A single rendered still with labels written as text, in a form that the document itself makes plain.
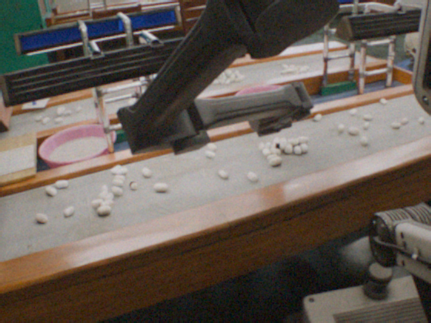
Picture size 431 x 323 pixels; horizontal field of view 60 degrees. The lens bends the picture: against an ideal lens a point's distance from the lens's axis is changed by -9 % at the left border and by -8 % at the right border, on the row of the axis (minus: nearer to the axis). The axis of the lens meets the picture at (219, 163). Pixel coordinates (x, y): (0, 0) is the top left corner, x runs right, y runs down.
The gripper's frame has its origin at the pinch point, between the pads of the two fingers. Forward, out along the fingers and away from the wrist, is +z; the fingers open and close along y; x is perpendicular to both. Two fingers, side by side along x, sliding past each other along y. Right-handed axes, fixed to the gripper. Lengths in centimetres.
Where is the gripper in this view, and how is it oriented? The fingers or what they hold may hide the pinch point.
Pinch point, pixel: (261, 129)
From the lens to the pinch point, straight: 119.9
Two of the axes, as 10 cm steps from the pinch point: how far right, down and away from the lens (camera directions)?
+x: 3.1, 9.4, -1.3
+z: -2.7, 2.2, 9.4
